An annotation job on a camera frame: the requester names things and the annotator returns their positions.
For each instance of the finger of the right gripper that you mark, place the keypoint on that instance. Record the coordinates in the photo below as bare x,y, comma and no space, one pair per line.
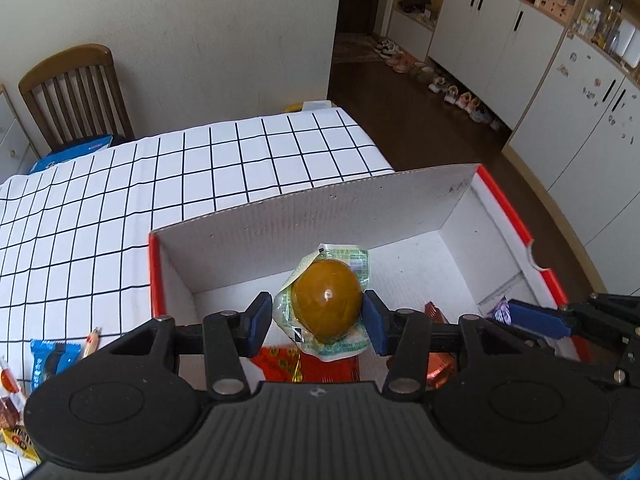
539,320

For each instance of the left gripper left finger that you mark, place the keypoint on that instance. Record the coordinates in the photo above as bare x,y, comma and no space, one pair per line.
254,324

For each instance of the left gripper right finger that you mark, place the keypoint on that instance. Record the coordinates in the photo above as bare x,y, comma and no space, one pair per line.
378,320

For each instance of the red snack bag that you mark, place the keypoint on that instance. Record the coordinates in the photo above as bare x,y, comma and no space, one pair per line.
289,364

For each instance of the brown foil snack bag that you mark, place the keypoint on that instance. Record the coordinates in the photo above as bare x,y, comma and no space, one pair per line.
441,366

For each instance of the blue cookie packet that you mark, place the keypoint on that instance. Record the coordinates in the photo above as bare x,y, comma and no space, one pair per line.
50,358

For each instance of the white chocolate cake packet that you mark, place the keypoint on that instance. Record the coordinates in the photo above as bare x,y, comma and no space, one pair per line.
12,398

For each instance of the yellow snack packet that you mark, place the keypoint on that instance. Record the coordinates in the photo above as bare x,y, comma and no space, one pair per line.
17,441

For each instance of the purple candy packet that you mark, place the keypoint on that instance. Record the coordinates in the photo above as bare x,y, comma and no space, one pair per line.
501,312

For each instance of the red cardboard box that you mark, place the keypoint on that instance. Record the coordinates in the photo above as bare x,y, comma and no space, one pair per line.
444,235

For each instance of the checkered tablecloth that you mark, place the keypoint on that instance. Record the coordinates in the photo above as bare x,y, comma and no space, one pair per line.
74,237

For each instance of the yellow bag on floor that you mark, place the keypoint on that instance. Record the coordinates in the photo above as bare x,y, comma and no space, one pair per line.
309,106

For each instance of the row of shoes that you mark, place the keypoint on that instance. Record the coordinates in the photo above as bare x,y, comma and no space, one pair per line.
437,82

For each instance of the wooden chair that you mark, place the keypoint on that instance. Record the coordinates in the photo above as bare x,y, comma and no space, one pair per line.
75,96

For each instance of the wooden white sideboard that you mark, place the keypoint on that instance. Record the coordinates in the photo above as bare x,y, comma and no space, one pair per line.
17,153

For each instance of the white wall cabinets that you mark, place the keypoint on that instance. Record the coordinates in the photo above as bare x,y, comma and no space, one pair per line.
573,117

